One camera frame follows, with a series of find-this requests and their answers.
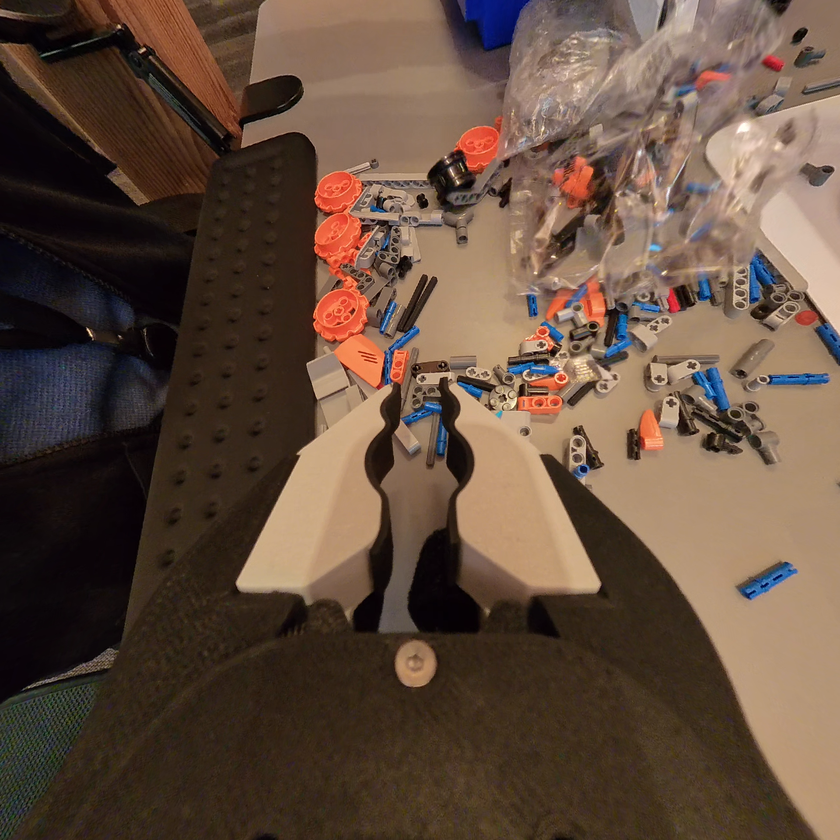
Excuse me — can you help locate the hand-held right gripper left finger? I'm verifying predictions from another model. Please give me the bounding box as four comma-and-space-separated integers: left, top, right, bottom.
236, 384, 403, 631

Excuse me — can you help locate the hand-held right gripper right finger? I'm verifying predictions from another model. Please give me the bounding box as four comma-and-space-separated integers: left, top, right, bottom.
436, 377, 601, 622

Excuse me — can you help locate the pile of small building pieces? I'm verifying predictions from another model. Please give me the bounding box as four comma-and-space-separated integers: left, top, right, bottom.
315, 154, 840, 470

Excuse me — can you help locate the clear bag of building pieces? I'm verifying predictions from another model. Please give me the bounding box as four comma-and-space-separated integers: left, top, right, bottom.
502, 0, 821, 296

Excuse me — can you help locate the blue plastic bin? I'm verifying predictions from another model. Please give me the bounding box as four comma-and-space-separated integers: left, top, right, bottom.
459, 0, 532, 50

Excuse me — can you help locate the grey curved panel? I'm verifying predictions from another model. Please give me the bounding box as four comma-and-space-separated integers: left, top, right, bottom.
307, 357, 347, 401

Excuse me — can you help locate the orange curved shell piece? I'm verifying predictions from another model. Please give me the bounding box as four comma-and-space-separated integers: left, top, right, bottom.
333, 336, 385, 387

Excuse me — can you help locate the black perforated edge pad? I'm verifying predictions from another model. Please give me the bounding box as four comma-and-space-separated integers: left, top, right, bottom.
125, 131, 318, 624

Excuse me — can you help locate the orange gear wheel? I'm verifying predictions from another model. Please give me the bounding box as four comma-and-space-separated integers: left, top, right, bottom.
314, 172, 363, 214
314, 213, 363, 263
456, 126, 501, 158
311, 289, 370, 342

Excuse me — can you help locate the cluster of grey black connectors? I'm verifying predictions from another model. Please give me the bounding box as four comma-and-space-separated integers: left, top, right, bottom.
626, 392, 783, 468

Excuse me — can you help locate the dark grey tube piece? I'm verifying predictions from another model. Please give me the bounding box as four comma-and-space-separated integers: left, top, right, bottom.
730, 339, 777, 379

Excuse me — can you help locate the white book stand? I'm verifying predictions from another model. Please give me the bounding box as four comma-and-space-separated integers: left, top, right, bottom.
705, 95, 840, 309

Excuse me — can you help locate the black chair armrest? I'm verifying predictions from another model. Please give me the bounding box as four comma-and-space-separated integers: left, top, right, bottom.
239, 74, 304, 129

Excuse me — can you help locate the wooden panel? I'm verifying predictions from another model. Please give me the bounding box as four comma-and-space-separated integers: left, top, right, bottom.
0, 0, 244, 204

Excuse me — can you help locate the black chair frame bar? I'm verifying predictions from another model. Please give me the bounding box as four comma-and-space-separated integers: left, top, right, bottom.
0, 20, 231, 155

